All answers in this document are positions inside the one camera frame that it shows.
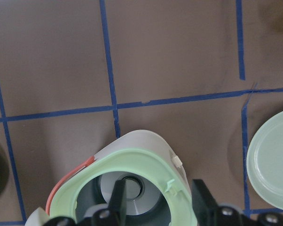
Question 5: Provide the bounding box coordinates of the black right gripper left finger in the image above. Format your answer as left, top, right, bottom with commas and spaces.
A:
74, 180, 127, 226

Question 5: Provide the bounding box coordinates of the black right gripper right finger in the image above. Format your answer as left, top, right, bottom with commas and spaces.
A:
192, 179, 243, 226

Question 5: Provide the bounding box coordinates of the white toy rice cooker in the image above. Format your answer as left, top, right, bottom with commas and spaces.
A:
26, 130, 197, 226

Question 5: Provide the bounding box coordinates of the light green plate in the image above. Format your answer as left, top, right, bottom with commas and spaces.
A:
246, 111, 283, 210

